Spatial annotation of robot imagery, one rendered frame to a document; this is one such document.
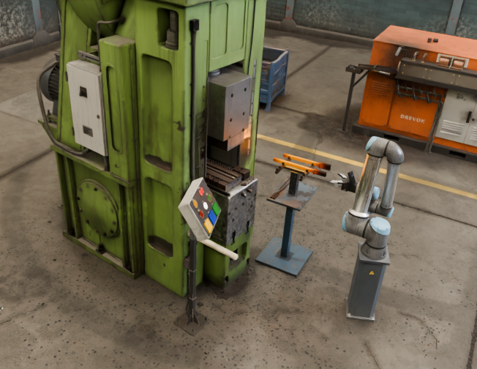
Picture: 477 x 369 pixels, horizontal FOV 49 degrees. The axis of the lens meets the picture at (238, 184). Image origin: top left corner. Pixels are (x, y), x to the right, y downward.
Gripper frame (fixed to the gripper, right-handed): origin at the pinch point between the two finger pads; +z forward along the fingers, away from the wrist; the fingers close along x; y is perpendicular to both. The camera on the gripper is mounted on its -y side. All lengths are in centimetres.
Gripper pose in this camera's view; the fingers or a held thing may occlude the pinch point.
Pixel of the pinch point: (333, 176)
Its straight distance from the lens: 417.3
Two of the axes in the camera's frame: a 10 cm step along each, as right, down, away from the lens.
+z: -8.5, -3.1, 4.2
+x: 5.2, -4.2, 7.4
